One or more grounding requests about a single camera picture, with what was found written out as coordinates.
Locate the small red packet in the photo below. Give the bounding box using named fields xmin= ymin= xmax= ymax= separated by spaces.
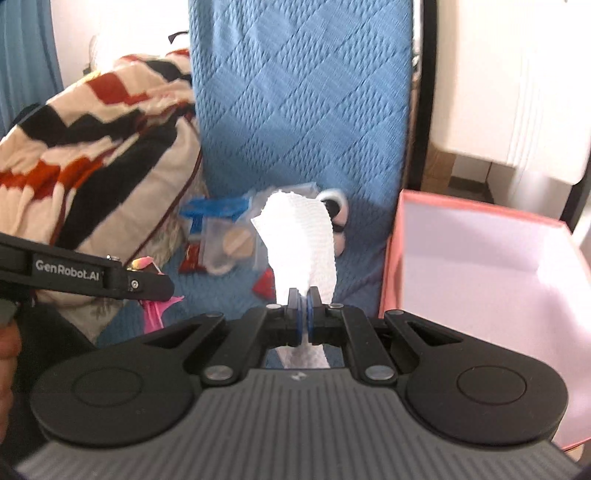
xmin=252 ymin=270 xmax=279 ymax=297

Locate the striped fleece blanket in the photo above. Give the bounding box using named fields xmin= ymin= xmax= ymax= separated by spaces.
xmin=0 ymin=48 xmax=205 ymax=344

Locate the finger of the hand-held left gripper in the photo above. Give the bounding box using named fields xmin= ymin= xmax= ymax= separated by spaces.
xmin=104 ymin=257 xmax=175 ymax=302

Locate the red patterned snack packet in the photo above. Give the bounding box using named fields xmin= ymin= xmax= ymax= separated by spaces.
xmin=179 ymin=244 xmax=205 ymax=274

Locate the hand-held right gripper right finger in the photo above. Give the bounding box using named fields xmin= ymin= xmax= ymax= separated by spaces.
xmin=307 ymin=286 xmax=465 ymax=385

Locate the blue quilted bedsheet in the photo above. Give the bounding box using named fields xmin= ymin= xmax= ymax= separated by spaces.
xmin=95 ymin=0 xmax=415 ymax=347

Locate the clear bag of round pads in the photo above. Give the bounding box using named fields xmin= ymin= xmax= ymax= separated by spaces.
xmin=201 ymin=216 xmax=260 ymax=278

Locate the pink cardboard box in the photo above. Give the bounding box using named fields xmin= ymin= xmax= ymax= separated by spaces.
xmin=379 ymin=188 xmax=591 ymax=452

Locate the pink wrapper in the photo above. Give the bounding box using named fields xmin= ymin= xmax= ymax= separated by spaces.
xmin=130 ymin=256 xmax=186 ymax=336

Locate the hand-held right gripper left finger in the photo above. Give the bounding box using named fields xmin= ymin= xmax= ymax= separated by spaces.
xmin=140 ymin=287 xmax=306 ymax=385

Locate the blue snack packet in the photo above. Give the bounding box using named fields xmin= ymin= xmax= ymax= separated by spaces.
xmin=179 ymin=196 xmax=253 ymax=245

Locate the blue curtain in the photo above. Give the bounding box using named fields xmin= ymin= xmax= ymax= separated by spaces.
xmin=0 ymin=0 xmax=64 ymax=136

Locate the white paper towel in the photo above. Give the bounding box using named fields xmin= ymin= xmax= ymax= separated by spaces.
xmin=250 ymin=187 xmax=339 ymax=370

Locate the panda plush toy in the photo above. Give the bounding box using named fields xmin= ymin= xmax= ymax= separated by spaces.
xmin=316 ymin=187 xmax=352 ymax=258

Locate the person's left hand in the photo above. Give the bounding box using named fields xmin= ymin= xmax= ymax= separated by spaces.
xmin=0 ymin=323 xmax=22 ymax=417

